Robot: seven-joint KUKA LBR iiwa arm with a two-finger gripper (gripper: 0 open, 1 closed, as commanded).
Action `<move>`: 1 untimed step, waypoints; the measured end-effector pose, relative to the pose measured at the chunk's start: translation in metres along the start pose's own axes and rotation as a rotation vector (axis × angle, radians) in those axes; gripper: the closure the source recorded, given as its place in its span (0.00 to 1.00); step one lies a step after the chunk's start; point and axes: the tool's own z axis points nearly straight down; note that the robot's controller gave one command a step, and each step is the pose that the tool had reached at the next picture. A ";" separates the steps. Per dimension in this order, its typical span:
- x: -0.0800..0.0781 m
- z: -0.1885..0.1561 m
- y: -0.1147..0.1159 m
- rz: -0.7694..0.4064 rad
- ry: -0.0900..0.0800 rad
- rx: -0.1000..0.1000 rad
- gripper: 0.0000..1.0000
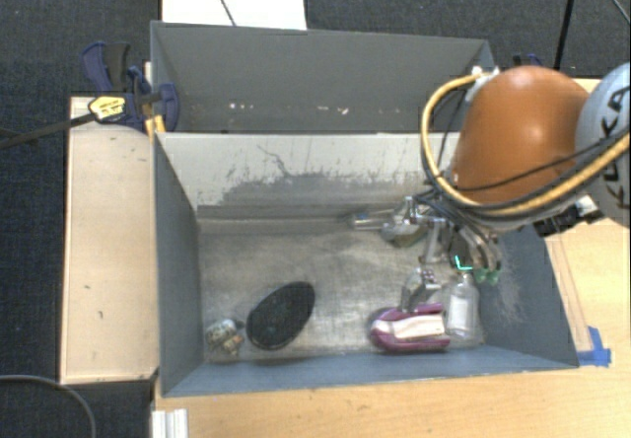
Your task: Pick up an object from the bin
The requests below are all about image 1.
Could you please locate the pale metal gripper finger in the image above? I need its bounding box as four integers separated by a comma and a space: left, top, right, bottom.
399, 267, 443, 314
344, 196, 428, 233

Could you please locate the olive grey small object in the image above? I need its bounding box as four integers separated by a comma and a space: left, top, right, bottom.
380, 223, 426, 249

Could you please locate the purple and white stapler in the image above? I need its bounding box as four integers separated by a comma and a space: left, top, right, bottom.
368, 303, 452, 354

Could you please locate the clear glass bottle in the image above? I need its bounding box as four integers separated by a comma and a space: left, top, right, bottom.
445, 271, 481, 341

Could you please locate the grey metal bin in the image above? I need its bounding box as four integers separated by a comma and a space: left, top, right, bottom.
149, 20, 581, 399

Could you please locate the black oval brush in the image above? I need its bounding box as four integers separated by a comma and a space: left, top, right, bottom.
245, 280, 316, 352

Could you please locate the small mottled grey toy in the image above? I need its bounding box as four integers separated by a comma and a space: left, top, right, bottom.
204, 318, 246, 357

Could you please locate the pale wood board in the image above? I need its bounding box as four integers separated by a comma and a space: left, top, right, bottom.
59, 95, 162, 386

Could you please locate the black cylinder on white bracket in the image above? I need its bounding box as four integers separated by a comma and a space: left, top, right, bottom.
533, 196, 603, 239

